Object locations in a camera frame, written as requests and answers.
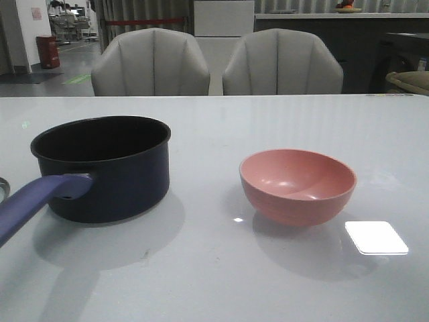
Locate pink plastic bowl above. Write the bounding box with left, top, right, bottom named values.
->
left=239, top=149, right=357, bottom=227

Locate glass pot lid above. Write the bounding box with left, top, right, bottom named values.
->
left=0, top=177, right=10, bottom=203

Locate dark blue saucepan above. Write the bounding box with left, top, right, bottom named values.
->
left=1, top=115, right=171, bottom=243

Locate right grey upholstered chair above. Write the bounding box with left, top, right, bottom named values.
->
left=223, top=28, right=343, bottom=95

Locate grey upholstered chair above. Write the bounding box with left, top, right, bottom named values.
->
left=91, top=28, right=210, bottom=97
left=223, top=28, right=343, bottom=95

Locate left grey upholstered chair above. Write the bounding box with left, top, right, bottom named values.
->
left=91, top=28, right=210, bottom=97

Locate white cabinet panel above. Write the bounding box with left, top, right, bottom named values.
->
left=194, top=1, right=255, bottom=37

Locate red belt barrier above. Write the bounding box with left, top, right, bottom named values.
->
left=105, top=17, right=187, bottom=26

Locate grey curtain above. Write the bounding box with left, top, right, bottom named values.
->
left=90, top=0, right=194, bottom=51

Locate dark sideboard cabinet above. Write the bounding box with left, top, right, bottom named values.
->
left=254, top=13, right=428, bottom=94

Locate red trash bin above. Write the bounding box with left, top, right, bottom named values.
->
left=36, top=35, right=60, bottom=69

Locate fruit plate on sideboard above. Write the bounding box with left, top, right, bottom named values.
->
left=334, top=0, right=362, bottom=13

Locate dark floor mat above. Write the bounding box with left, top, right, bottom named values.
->
left=1, top=72, right=62, bottom=84

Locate beige cushion seat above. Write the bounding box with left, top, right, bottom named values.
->
left=385, top=71, right=428, bottom=96

